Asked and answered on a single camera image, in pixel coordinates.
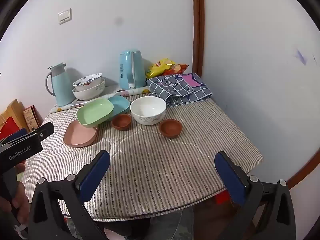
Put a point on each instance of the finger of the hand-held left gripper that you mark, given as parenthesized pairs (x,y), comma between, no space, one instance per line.
(45,130)
(15,134)

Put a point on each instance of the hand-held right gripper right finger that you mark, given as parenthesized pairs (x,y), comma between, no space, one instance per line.
(231,177)

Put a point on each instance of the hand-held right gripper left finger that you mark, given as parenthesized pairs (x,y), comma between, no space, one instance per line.
(96,175)

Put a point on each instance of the pink plate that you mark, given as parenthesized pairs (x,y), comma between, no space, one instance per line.
(77,136)

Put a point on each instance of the green plate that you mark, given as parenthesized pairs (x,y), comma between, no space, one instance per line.
(93,112)

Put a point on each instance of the small brown clay bowl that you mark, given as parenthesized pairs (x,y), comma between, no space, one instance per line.
(121,122)
(170,127)

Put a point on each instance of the blue plate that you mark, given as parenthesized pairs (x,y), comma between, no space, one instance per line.
(120,105)

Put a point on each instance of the white bowl with grey pattern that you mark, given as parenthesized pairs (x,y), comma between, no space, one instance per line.
(147,110)

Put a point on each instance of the person's left hand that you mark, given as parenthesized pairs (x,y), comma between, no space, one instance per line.
(17,205)

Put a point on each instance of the red paper bag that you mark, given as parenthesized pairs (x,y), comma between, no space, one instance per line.
(8,127)

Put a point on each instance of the patterned gift box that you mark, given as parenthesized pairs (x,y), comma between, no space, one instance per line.
(31,117)

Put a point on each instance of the red plastic object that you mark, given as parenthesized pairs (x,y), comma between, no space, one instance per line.
(222,198)

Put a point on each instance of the brown cardboard boxes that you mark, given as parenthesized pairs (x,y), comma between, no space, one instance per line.
(15,111)

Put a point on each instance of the light blue thermos jug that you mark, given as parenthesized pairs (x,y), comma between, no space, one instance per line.
(61,87)

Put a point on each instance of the large white bowl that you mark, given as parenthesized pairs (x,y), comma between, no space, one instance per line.
(87,95)

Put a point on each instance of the striped quilted tablecloth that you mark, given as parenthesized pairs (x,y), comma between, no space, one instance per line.
(155,165)

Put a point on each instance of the blue patterned white bowl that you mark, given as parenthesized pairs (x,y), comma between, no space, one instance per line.
(87,83)

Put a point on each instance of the brown wooden baseboard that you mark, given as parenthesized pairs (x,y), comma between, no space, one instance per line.
(305,172)

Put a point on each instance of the fruit print rolled mat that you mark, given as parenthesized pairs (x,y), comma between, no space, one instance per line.
(135,90)

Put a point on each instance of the grey checked cloth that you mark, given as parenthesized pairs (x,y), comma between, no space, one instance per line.
(180,90)

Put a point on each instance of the light blue electric kettle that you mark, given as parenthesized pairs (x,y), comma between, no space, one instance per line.
(130,70)

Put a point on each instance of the red snack bag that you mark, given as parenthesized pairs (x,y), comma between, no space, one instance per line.
(178,68)

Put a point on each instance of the yellow chip bag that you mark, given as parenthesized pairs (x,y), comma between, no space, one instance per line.
(160,67)

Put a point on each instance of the brown wooden door trim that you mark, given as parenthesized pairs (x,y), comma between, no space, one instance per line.
(198,25)

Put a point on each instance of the white light switch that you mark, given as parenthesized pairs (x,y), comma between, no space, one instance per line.
(65,16)

